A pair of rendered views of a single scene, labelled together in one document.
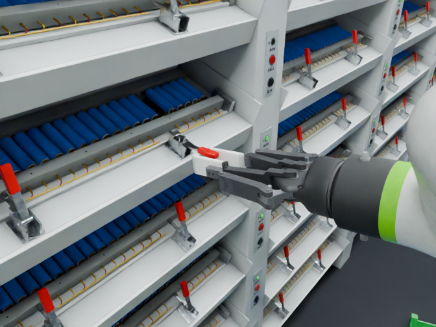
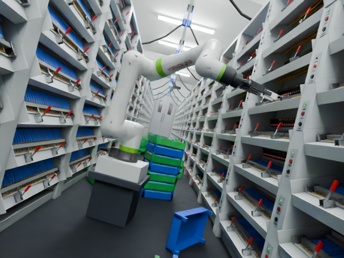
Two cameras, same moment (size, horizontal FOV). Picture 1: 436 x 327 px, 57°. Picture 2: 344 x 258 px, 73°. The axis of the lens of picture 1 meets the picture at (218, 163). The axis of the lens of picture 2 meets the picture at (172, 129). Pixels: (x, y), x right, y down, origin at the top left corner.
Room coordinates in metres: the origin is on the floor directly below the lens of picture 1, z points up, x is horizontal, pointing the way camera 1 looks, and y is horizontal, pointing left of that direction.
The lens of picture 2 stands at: (1.11, -1.10, 0.63)
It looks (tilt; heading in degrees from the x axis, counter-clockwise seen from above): 0 degrees down; 138
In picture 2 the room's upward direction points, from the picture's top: 14 degrees clockwise
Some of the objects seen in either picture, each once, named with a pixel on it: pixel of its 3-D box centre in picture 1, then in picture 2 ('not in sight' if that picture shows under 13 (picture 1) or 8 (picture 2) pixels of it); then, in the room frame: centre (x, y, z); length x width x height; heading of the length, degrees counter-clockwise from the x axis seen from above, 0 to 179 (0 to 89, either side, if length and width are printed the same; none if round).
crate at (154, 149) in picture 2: not in sight; (165, 149); (-0.51, 0.36, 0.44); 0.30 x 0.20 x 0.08; 73
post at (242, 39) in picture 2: not in sight; (229, 119); (-0.26, 0.87, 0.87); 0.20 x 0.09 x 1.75; 51
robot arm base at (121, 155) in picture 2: not in sight; (119, 153); (-0.21, -0.29, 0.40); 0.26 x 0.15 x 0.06; 36
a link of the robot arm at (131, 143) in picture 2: not in sight; (130, 136); (-0.16, -0.27, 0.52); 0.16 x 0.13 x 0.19; 96
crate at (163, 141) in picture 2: not in sight; (167, 141); (-0.51, 0.36, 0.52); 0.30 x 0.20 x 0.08; 73
